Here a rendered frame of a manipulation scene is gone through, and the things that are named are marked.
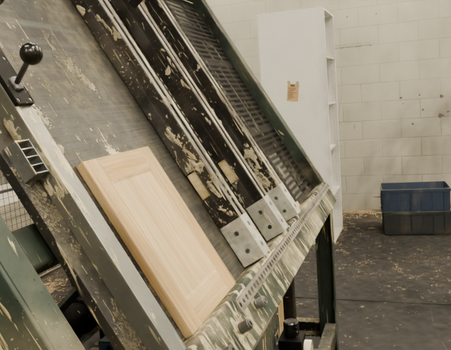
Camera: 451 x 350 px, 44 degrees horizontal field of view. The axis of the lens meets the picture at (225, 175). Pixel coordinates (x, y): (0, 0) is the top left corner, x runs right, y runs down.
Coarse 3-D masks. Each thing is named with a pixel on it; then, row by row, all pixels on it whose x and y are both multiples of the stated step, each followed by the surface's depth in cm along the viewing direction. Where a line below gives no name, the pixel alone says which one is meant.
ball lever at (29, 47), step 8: (24, 48) 92; (32, 48) 92; (40, 48) 94; (24, 56) 92; (32, 56) 92; (40, 56) 93; (24, 64) 96; (32, 64) 94; (24, 72) 98; (16, 80) 100; (16, 88) 101
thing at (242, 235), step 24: (72, 0) 156; (96, 0) 154; (96, 24) 155; (120, 24) 157; (120, 48) 154; (120, 72) 155; (144, 72) 153; (144, 96) 154; (168, 96) 157; (168, 120) 153; (168, 144) 154; (192, 144) 152; (192, 168) 153; (216, 168) 157; (216, 192) 152; (216, 216) 153; (240, 216) 152; (240, 240) 152
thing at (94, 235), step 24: (0, 96) 100; (24, 120) 100; (48, 144) 102; (48, 168) 99; (48, 192) 100; (72, 192) 100; (72, 216) 99; (96, 216) 102; (96, 240) 99; (96, 264) 99; (120, 264) 100; (120, 288) 99; (144, 288) 102; (144, 312) 98; (144, 336) 99; (168, 336) 99
